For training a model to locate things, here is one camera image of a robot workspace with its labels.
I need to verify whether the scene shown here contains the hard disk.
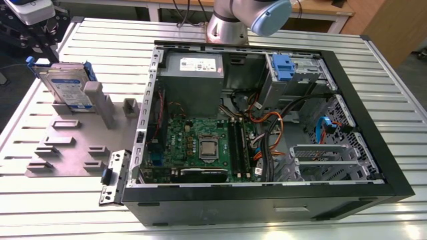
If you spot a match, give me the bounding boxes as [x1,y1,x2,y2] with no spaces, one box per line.
[26,56,98,111]

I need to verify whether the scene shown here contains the metal disk bay cage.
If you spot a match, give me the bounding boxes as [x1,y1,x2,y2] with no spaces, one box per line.
[288,143,385,182]

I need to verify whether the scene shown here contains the grey parts rack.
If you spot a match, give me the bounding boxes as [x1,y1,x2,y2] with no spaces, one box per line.
[24,81,143,180]

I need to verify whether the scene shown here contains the grey power supply unit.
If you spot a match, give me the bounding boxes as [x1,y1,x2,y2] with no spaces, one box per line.
[159,52,224,118]

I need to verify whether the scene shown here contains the green motherboard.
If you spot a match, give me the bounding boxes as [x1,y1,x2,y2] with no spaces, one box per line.
[139,117,264,183]

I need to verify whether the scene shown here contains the silver CPU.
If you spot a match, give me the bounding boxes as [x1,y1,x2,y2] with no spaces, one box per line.
[200,140,218,156]

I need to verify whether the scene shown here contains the CPU socket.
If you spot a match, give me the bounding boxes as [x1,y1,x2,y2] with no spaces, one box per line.
[198,134,220,164]

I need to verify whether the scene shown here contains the black graphics card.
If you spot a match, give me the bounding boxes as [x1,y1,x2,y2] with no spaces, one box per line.
[168,166,231,184]

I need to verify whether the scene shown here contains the blue drive bay latch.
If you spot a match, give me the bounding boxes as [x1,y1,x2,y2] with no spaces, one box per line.
[271,53,296,82]

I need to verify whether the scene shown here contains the metal optical drive cage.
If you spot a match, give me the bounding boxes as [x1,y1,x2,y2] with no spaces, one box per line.
[259,52,335,111]

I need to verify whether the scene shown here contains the wooden desk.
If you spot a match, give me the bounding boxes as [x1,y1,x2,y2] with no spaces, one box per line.
[132,0,357,28]

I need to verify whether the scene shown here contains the black open PC case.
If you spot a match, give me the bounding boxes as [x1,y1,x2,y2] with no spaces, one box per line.
[119,39,415,227]

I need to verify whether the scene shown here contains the wooden cabinet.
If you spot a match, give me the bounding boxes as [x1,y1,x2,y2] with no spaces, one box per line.
[343,0,427,68]

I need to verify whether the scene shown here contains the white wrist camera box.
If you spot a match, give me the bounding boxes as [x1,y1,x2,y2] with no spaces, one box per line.
[8,0,56,26]

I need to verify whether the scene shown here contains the metal expansion slot bracket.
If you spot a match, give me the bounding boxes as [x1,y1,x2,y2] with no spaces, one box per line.
[98,148,134,207]

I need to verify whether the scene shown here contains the orange yellow power wires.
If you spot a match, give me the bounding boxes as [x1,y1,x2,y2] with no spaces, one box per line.
[248,111,287,163]

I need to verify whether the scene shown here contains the black cable bundle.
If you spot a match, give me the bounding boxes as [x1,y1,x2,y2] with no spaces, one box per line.
[259,92,335,182]

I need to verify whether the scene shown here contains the blue data wire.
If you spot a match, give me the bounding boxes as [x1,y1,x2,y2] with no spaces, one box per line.
[318,116,335,146]

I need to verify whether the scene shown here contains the black red power wire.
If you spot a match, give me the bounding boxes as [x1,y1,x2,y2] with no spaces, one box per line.
[333,121,363,135]

